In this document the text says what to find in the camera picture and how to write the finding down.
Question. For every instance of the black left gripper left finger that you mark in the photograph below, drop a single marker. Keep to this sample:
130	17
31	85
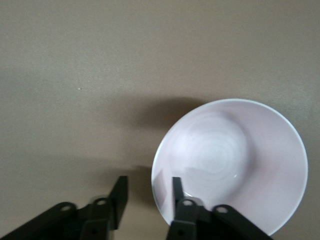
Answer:
100	215

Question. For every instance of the pink bowl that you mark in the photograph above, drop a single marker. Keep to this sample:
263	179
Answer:
262	162

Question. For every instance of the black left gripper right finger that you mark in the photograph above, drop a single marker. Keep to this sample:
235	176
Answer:
185	215

